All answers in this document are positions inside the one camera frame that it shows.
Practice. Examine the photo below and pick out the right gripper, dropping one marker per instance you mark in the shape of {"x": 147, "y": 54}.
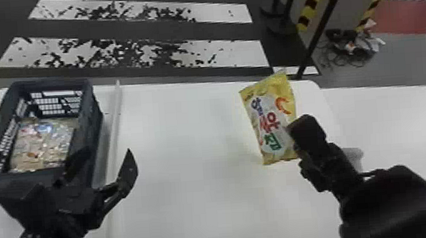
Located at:
{"x": 329, "y": 171}

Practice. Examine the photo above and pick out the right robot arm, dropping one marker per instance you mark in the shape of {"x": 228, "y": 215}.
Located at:
{"x": 396, "y": 208}

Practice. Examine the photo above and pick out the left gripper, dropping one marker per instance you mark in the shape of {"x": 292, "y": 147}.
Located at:
{"x": 67, "y": 209}

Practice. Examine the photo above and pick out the blue basket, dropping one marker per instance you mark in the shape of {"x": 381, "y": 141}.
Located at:
{"x": 5, "y": 111}

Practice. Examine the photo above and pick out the yellow snack packet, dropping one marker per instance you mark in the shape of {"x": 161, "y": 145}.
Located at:
{"x": 269, "y": 112}

